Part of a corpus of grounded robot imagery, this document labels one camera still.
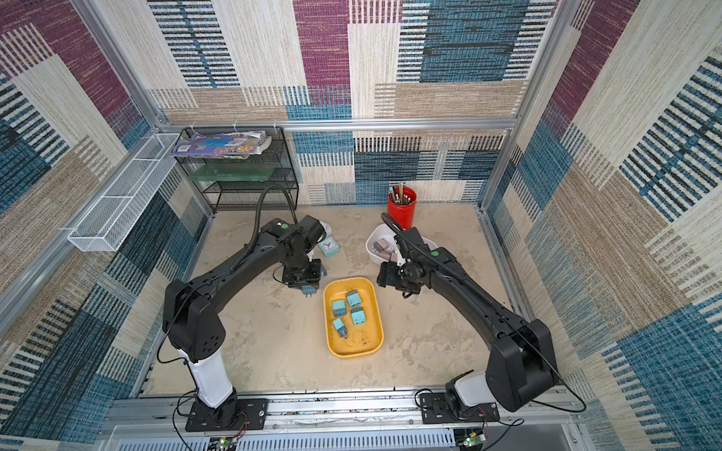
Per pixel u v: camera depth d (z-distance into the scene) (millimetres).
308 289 795
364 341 851
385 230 1079
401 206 1026
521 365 410
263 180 956
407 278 690
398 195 1019
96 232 688
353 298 918
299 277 719
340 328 848
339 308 907
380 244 1051
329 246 1049
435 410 729
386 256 1013
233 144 833
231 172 942
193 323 464
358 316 875
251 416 733
